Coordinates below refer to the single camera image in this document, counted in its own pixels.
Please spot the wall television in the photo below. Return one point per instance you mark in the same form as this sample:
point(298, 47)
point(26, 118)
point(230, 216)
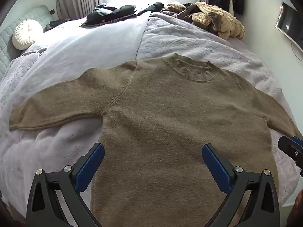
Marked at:
point(290, 23)

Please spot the brown knit sweater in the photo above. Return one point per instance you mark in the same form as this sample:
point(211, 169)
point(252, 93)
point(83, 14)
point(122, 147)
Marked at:
point(165, 123)

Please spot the white round pleated pillow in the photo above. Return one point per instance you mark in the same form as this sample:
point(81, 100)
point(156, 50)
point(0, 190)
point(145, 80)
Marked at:
point(27, 34)

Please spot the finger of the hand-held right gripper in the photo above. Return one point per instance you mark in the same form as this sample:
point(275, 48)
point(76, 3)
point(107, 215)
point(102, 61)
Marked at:
point(298, 140)
point(290, 149)

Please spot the black striped garment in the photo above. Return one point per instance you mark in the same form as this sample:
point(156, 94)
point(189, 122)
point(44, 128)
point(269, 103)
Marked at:
point(106, 15)

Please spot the embossed lavender bed cover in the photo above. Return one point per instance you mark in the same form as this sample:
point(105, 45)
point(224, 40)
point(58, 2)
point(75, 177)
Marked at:
point(189, 40)

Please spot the cream striped sweater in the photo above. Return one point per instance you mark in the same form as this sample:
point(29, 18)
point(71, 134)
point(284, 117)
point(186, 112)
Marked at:
point(227, 23)

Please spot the dark cloth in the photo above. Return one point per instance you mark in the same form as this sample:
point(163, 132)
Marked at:
point(58, 22)

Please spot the small cream knit garment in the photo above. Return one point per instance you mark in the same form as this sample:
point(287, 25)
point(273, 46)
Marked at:
point(175, 5)

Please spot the plain black garment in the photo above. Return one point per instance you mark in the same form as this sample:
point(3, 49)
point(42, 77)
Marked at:
point(151, 8)

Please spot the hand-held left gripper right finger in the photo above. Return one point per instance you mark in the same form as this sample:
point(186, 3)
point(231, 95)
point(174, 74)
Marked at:
point(215, 167)

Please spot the smooth lavender fleece blanket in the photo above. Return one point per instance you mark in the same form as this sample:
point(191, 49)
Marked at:
point(82, 45)

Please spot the dark brown garment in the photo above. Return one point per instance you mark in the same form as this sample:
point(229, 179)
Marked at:
point(187, 14)

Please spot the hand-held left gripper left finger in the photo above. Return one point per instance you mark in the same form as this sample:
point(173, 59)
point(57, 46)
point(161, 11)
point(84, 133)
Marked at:
point(91, 167)

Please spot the grey quilted headboard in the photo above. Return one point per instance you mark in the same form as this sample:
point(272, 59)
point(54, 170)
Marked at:
point(9, 30)

